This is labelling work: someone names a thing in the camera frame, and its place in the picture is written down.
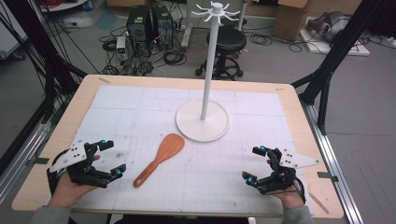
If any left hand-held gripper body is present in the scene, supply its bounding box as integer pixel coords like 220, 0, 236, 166
46, 139, 108, 189

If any wooden spatula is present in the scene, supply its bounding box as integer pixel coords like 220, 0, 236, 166
133, 133, 186, 189

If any black round stool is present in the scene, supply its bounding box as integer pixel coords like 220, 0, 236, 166
194, 25, 248, 81

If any person's left hand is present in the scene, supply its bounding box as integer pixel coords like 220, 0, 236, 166
47, 154, 102, 209

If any grey bag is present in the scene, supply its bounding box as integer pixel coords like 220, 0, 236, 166
306, 11, 351, 43

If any tangle of black cables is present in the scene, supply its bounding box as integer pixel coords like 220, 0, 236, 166
99, 24, 189, 77

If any large cardboard box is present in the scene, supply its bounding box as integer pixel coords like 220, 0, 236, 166
273, 0, 312, 42

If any black computer tower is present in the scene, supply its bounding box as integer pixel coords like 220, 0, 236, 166
125, 5, 153, 57
151, 4, 174, 50

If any white desk leg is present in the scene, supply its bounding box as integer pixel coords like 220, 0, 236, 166
180, 0, 194, 49

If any aluminium rail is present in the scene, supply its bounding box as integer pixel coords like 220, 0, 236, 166
0, 102, 64, 203
300, 101, 365, 224

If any white flat board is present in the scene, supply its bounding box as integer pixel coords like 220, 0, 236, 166
299, 29, 372, 58

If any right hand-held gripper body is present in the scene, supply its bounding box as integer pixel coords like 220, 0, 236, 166
260, 147, 320, 195

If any small white power box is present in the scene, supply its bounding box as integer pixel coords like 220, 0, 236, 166
116, 35, 129, 62

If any white hook stand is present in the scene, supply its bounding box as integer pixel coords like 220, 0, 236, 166
175, 0, 242, 144

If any white grid mat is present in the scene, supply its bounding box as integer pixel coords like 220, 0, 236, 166
46, 84, 316, 216

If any person's right hand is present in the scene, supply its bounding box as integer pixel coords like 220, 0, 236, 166
266, 159, 306, 209

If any black metal frame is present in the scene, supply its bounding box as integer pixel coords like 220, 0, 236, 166
0, 0, 89, 125
290, 0, 387, 135

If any coiled black cable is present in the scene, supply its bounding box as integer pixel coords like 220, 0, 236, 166
247, 29, 311, 54

